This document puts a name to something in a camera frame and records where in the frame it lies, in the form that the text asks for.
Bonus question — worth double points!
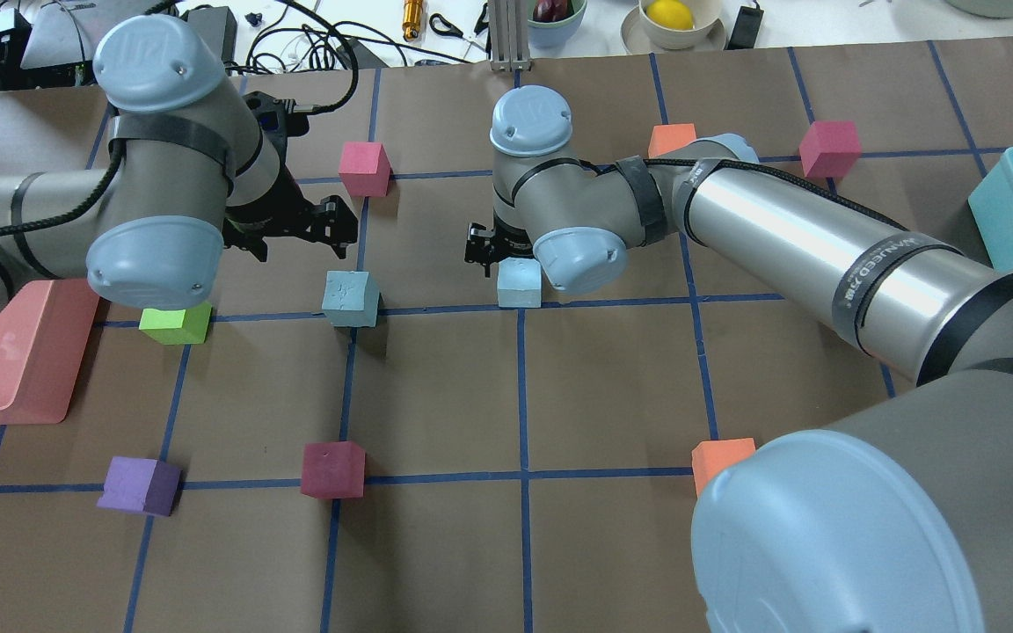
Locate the orange brass tool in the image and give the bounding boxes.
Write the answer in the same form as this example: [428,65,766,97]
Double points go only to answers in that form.
[401,0,425,41]

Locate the pink block far left side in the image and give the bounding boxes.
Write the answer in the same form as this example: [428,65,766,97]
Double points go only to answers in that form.
[338,142,391,197]

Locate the purple block left side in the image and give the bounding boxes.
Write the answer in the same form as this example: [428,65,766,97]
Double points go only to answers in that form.
[97,455,182,517]

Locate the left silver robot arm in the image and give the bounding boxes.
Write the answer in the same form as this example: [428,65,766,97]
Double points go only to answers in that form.
[0,13,361,313]

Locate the pink plastic tray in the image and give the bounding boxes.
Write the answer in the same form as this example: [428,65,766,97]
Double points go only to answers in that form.
[0,278,99,426]

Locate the beige bowl with lemon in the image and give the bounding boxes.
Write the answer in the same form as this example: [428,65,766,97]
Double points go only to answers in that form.
[638,1,724,49]

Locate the orange block far side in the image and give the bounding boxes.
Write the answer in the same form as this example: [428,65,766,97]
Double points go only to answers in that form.
[647,121,698,159]

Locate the yellow lemon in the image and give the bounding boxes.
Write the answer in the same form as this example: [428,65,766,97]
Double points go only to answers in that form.
[644,0,696,32]

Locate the pink block near teal tray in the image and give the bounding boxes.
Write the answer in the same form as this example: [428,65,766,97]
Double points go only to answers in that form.
[798,120,862,178]

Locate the aluminium frame post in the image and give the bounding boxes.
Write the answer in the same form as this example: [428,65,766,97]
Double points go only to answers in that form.
[487,0,532,72]

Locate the blue bowl with fruit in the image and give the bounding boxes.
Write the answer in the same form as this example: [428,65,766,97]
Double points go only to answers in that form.
[526,1,588,48]

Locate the light blue block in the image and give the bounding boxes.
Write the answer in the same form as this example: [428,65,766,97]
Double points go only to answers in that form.
[496,258,543,309]
[322,270,381,328]

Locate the orange block near arm base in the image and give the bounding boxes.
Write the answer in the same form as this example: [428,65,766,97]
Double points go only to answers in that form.
[690,437,757,497]

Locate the green block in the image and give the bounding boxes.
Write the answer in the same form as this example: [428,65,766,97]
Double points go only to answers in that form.
[138,302,213,346]

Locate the scissors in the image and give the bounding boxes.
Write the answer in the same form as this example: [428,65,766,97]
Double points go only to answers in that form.
[427,12,489,43]

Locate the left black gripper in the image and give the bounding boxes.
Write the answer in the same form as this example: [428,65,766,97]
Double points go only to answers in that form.
[222,92,361,263]

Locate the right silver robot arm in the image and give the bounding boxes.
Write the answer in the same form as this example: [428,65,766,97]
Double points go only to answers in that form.
[465,85,1013,632]

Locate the pink block near base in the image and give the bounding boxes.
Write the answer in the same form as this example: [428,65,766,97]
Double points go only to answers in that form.
[299,440,367,500]

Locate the black power adapter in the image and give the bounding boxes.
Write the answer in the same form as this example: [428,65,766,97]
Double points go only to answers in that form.
[725,4,764,49]

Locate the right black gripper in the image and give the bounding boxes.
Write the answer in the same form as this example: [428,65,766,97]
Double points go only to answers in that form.
[463,220,535,269]

